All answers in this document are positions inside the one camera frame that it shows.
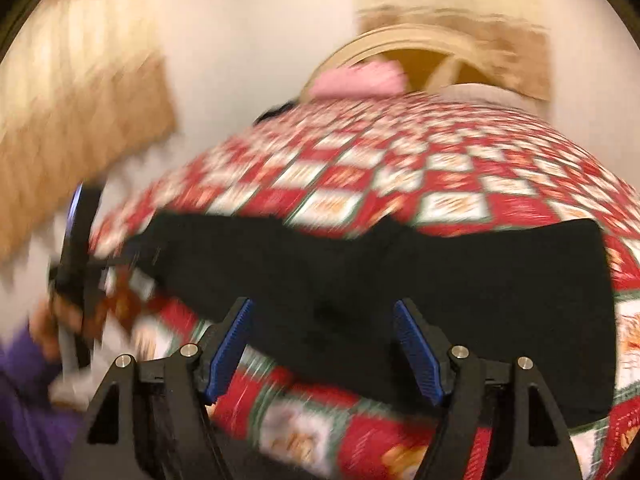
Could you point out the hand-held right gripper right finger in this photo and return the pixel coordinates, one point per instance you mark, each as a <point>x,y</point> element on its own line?
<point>417,352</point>

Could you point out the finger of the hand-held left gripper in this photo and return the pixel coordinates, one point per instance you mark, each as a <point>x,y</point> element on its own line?
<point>82,225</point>

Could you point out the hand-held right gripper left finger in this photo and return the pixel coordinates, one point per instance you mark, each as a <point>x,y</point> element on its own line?
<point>227,350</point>

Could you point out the black pants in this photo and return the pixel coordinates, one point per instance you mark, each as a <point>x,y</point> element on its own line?
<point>425,300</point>

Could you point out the person's left hand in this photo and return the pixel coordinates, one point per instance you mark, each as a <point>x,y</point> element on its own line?
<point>57,322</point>

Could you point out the red printed patchwork blanket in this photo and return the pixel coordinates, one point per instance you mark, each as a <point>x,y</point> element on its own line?
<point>400,170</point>

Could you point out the pink pillow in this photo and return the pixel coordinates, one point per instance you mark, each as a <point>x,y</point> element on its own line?
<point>357,80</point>

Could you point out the cream wooden bed headboard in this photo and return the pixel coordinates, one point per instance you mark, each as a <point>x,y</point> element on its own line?
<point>425,55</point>

